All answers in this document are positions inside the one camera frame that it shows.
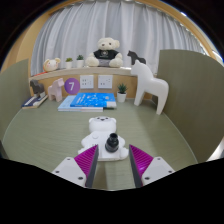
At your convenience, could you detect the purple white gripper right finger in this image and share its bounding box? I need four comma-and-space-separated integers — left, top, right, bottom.
129, 145, 175, 188

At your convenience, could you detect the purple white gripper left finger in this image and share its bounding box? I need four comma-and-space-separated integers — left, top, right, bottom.
52, 146, 99, 188

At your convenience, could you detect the black round charger plug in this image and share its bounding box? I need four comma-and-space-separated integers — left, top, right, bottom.
105, 133, 119, 153

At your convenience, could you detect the white bear-shaped charging dock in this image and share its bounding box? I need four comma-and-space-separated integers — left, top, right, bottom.
78, 116, 129, 161

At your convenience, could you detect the light blue book underneath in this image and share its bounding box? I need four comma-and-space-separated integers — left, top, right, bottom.
57, 96, 103, 112

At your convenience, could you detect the blue book on top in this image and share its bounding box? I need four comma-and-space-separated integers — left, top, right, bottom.
70, 93, 116, 108

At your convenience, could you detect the small potted plant on table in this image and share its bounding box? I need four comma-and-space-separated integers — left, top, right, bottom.
117, 83, 127, 103

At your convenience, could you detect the dark blue book at left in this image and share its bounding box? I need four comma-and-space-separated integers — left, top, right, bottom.
21, 96, 48, 109

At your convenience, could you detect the purple round number seven sign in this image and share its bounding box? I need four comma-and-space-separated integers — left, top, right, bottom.
64, 78, 80, 95

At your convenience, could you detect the pink wooden horse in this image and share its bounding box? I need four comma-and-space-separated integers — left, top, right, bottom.
48, 78, 64, 102

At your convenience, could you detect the large white wooden horse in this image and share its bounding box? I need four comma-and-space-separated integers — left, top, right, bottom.
131, 60, 169, 115

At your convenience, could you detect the dark grey wooden horse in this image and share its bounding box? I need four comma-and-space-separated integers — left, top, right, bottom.
30, 80, 45, 98

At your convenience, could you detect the wooden shelf ledge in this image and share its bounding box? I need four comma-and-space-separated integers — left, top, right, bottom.
30, 67, 131, 80

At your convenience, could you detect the small yellow plush doll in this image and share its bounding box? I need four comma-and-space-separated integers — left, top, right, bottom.
43, 58, 61, 72

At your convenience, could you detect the left potted plant on shelf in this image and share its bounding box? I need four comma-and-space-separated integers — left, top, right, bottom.
65, 58, 73, 69

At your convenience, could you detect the potted plant on shelf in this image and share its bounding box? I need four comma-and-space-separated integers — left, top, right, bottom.
65, 58, 73, 69
76, 55, 84, 68

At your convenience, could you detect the right potted plant on shelf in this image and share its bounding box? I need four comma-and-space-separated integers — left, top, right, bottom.
76, 55, 84, 68

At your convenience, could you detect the small black wooden horse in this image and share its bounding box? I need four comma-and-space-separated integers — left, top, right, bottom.
127, 50, 146, 65

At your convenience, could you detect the white teddy bear black shirt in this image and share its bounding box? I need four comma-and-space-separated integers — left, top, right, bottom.
85, 37, 123, 68

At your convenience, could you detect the grey white curtain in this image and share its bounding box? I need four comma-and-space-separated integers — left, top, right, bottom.
31, 0, 202, 75

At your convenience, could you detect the left white wall socket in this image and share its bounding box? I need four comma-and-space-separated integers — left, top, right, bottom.
80, 75, 94, 89

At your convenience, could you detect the white wall socket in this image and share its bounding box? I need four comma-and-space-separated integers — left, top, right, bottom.
80, 75, 94, 89
98, 75, 113, 89

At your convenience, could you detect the right white wall socket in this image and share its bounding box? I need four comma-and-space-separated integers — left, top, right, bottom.
98, 75, 113, 89

